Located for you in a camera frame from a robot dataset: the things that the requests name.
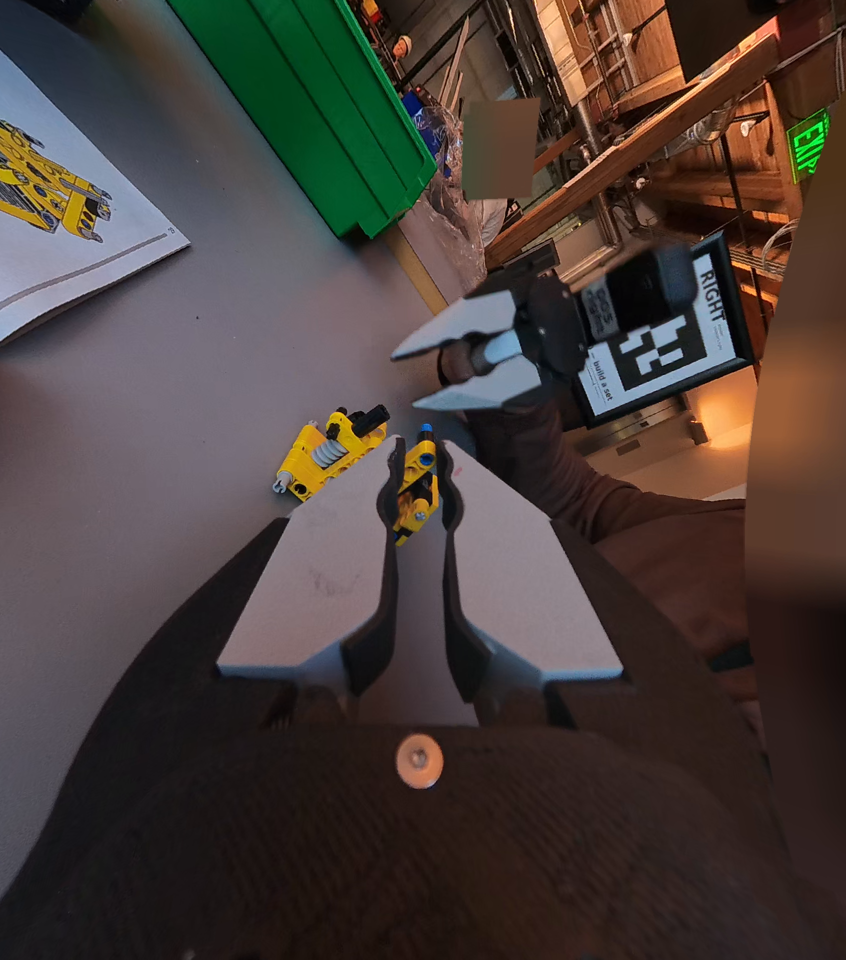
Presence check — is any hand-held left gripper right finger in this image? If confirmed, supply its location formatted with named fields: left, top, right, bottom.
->
left=438, top=439, right=626, bottom=708

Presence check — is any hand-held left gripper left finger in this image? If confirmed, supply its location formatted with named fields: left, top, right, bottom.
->
left=215, top=433, right=405, bottom=697

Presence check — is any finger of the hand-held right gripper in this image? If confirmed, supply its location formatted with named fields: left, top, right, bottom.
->
left=412, top=357, right=546, bottom=414
left=390, top=288, right=522, bottom=363

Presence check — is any small yellow lego assembly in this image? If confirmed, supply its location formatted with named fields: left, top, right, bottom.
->
left=391, top=423, right=441, bottom=548

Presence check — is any yellow lego assembly with spring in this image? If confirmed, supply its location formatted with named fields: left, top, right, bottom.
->
left=271, top=403, right=393, bottom=501

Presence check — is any person's right forearm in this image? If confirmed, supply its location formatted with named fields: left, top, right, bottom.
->
left=464, top=386, right=753, bottom=571

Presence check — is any lego instruction booklet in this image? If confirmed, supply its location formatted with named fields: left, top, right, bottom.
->
left=0, top=0, right=192, bottom=372

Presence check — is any person's right hand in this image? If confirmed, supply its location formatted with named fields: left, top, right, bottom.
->
left=436, top=339, right=495, bottom=391

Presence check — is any clear plastic bag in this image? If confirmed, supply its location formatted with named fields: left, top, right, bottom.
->
left=406, top=101, right=540, bottom=295

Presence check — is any wooden beam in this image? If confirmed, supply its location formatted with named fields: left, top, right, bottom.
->
left=483, top=33, right=783, bottom=273

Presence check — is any green exit sign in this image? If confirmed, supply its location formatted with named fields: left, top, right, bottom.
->
left=785, top=107, right=834, bottom=183

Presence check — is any metal ladder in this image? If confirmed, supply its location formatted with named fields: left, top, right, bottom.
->
left=586, top=0, right=643, bottom=99

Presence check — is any green plastic bin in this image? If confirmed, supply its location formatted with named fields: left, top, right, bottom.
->
left=166, top=0, right=441, bottom=243

